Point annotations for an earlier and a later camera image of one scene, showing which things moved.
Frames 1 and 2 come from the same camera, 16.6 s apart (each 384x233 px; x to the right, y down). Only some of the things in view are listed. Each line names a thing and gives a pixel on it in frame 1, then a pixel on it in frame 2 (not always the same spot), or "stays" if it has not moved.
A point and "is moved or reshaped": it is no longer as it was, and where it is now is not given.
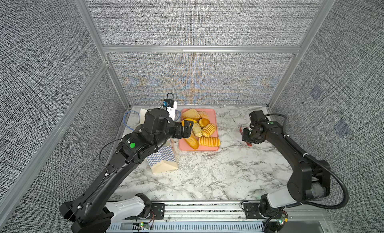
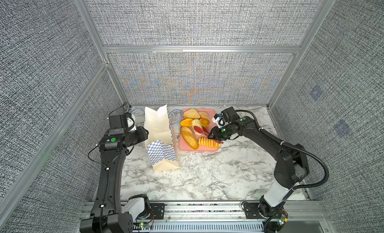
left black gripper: [180, 134] -> [140, 130]
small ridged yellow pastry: [197, 129] is moved or reshaped
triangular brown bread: [191, 113] stays
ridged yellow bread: [210, 141] stays
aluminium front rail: [225, 217] stays
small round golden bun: [203, 122] stays
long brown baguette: [193, 141] stays
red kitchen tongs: [249, 144] -> [200, 130]
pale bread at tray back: [203, 114] stays
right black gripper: [245, 137] -> [215, 134]
